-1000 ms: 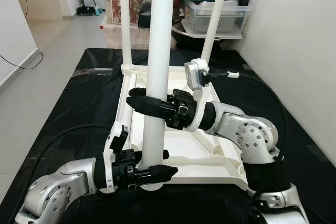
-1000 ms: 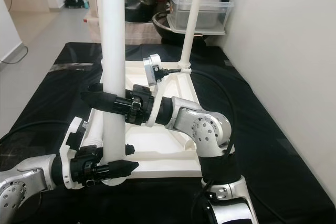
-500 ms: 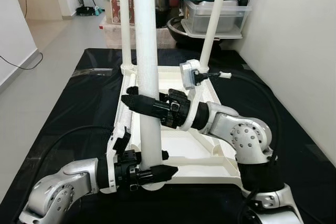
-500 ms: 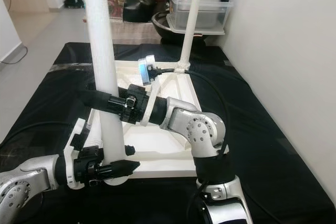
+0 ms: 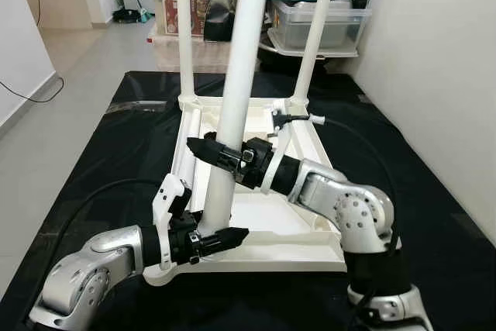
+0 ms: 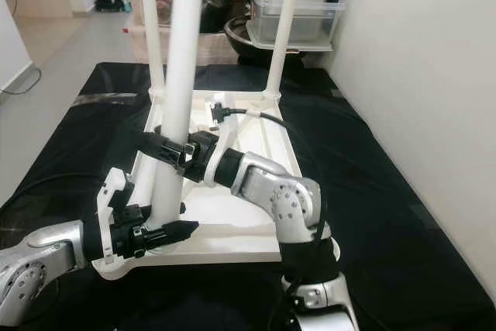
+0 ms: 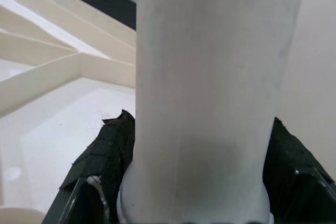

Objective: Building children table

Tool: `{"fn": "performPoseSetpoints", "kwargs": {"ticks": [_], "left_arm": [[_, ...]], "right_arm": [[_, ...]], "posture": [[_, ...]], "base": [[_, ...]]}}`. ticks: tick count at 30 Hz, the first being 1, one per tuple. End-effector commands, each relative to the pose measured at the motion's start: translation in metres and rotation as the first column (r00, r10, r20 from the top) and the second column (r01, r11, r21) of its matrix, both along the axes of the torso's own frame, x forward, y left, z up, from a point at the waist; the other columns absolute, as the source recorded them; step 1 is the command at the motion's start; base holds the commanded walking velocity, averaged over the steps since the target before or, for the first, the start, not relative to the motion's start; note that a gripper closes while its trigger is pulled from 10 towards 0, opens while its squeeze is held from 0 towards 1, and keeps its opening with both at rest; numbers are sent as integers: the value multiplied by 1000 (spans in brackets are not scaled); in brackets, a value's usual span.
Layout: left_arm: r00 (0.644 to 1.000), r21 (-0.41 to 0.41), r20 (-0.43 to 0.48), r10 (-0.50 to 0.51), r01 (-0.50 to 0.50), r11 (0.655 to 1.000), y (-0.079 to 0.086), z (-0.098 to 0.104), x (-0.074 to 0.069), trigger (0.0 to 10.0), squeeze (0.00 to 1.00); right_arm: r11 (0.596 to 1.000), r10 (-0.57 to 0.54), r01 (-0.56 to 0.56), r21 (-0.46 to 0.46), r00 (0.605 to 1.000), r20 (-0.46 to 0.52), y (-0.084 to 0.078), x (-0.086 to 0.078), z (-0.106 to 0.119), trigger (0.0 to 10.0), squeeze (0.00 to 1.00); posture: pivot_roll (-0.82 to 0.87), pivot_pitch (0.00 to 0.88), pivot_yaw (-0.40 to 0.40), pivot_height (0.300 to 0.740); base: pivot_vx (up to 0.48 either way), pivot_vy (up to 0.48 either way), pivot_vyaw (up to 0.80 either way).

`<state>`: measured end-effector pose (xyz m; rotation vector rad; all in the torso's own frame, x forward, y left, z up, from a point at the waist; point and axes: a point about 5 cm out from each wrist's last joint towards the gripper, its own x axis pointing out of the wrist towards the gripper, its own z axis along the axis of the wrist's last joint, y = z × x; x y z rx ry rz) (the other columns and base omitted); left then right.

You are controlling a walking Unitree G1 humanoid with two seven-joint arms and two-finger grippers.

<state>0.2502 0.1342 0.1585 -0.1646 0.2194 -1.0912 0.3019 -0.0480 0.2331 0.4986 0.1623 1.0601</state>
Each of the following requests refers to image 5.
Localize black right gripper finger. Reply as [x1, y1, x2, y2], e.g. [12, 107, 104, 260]
[186, 136, 246, 174]

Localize white plastic table top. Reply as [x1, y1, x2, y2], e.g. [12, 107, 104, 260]
[143, 95, 347, 287]

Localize long clear tape strip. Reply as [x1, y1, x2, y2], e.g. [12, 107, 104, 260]
[116, 101, 167, 113]

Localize beige cardboard box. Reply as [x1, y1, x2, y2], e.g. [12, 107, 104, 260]
[151, 29, 264, 73]

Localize black wok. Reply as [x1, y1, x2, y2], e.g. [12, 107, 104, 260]
[256, 36, 357, 73]

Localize clear plastic storage box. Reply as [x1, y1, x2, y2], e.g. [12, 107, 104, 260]
[270, 0, 371, 53]

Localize black tablecloth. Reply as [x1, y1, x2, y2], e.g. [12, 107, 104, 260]
[0, 70, 496, 331]

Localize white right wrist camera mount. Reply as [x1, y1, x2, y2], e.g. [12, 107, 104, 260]
[260, 102, 311, 192]

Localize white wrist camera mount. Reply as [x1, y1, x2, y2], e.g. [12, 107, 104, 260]
[260, 102, 311, 192]
[151, 174, 193, 239]

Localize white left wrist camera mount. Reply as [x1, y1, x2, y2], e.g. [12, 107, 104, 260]
[151, 174, 193, 239]

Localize black wall cable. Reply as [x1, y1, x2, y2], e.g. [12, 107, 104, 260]
[0, 74, 64, 104]

